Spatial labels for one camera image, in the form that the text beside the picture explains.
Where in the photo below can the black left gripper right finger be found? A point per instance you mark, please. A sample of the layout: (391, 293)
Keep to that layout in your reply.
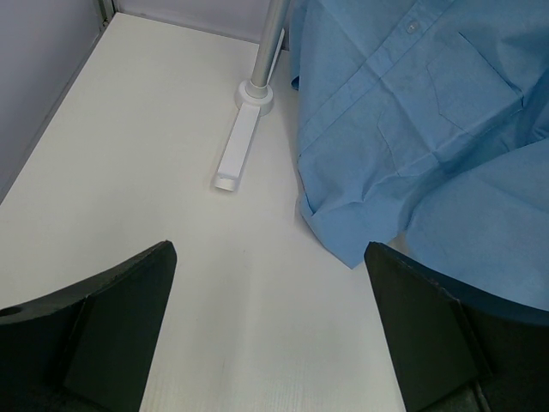
(453, 346)

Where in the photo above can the light blue shirt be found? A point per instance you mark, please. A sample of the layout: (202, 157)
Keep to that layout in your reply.
(427, 121)

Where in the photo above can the white and chrome clothes rack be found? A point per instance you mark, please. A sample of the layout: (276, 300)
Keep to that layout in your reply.
(254, 98)

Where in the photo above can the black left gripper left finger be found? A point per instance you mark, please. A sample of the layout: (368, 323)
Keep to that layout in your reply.
(89, 346)

